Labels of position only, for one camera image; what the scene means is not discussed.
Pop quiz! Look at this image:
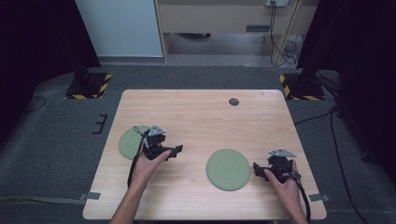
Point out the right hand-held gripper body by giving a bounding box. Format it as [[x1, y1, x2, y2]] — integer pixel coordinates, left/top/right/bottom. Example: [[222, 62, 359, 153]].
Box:
[[266, 147, 303, 185]]

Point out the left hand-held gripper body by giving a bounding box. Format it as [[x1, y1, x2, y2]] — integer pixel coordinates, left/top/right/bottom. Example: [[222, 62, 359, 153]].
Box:
[[143, 124, 172, 161]]

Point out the green round plate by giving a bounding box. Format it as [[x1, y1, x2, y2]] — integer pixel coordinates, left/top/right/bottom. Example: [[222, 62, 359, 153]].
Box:
[[118, 124, 151, 161], [205, 148, 252, 192]]

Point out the person's right hand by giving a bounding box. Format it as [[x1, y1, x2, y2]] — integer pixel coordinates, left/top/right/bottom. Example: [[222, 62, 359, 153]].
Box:
[[263, 160, 303, 210]]

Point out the person's left hand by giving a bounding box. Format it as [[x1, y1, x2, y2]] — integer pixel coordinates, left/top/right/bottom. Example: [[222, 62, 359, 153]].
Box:
[[130, 148, 173, 191]]

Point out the grey tape strip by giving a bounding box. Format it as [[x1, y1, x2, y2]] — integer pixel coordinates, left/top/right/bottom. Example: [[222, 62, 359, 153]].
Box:
[[309, 193, 331, 203], [78, 191, 102, 202]]

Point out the black yellow-striped stand base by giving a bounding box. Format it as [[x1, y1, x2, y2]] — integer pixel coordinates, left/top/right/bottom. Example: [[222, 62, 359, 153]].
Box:
[[278, 73, 326, 102], [64, 72, 113, 100]]

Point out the white cabinet panel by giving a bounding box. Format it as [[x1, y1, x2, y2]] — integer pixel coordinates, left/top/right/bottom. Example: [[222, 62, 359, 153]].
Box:
[[74, 0, 164, 58]]

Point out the dark curtain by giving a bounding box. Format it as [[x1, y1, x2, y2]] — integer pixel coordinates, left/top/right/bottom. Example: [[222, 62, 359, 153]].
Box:
[[0, 0, 102, 141], [297, 0, 396, 178]]

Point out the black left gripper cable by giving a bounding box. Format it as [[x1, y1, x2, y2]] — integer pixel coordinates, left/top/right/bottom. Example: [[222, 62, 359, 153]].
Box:
[[126, 125, 151, 189]]

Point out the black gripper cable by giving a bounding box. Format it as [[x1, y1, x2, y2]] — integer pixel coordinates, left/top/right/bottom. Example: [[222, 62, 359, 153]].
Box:
[[279, 162, 312, 224], [126, 125, 151, 189]]

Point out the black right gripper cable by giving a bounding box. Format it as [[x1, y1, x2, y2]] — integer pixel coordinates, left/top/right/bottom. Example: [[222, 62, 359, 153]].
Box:
[[279, 162, 312, 224]]

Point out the long black floor cable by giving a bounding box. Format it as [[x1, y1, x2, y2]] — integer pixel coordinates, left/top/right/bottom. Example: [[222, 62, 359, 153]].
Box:
[[293, 105, 370, 224]]

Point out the thin black floor cable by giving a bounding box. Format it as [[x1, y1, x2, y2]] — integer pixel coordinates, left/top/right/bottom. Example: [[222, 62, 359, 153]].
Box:
[[23, 95, 47, 114]]

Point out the black hanging power cable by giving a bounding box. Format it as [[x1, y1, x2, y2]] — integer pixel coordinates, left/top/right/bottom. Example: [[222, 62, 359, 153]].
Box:
[[268, 1, 304, 67]]

